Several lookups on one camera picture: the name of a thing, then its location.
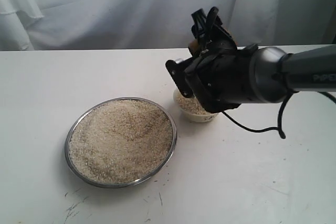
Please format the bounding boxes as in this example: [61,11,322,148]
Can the round steel rice tray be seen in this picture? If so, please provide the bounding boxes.
[64,97,177,188]

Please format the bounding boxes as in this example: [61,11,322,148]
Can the white floral ceramic bowl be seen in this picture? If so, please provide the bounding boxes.
[173,89,218,123]

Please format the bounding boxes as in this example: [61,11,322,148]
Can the white backdrop curtain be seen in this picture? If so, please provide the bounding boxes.
[1,0,335,51]

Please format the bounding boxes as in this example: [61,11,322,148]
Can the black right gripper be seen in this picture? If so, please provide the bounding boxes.
[165,7,252,113]

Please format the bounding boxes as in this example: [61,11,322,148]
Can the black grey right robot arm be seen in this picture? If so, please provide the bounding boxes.
[165,7,335,113]

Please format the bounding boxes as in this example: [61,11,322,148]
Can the brown wooden cup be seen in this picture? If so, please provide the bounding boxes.
[187,39,199,57]

